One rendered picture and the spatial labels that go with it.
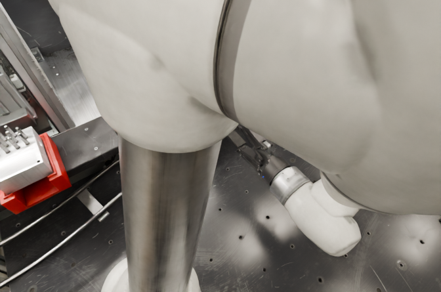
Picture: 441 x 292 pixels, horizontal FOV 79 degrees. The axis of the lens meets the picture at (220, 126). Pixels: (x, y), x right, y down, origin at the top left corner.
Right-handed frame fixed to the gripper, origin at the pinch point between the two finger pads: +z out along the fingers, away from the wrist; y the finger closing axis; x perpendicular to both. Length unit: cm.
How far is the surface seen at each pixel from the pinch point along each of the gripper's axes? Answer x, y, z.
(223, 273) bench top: 22.2, -22.2, -26.3
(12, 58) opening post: 41, 26, 26
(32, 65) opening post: 39, 23, 26
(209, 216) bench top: 16.4, -22.2, -10.6
